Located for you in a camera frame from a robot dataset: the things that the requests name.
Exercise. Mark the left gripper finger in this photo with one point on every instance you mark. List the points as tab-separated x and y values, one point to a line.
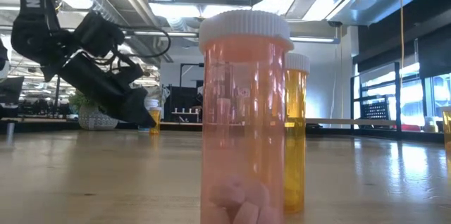
139	111

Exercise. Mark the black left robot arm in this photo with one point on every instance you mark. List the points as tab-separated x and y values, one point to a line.
33	23

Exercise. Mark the green plant in patterned pot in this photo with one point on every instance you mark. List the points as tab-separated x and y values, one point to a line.
93	120

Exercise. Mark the ceiling tube light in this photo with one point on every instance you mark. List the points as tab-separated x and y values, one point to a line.
158	34
313	39

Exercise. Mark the black monitor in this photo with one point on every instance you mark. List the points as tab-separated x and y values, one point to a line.
10	90

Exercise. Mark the pink pill bottle white cap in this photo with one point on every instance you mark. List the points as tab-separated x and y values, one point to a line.
243	111

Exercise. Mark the yellow pill bottle white cap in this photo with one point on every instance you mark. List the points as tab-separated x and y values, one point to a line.
296	129

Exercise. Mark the black perforated crate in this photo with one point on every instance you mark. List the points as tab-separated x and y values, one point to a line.
375	111

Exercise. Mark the red low object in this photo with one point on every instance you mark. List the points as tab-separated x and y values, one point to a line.
412	127

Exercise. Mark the cream small jar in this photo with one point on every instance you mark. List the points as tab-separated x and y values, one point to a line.
430	125

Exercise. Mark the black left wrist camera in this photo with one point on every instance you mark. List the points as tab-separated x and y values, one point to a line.
98	34

